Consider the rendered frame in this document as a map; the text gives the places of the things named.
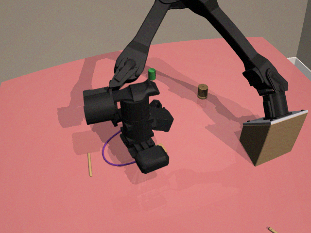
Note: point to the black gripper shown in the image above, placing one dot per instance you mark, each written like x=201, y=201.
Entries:
x=135, y=135

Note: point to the green cylinder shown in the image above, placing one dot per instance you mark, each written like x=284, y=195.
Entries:
x=151, y=74

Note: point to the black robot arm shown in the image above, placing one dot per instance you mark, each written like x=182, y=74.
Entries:
x=101, y=104

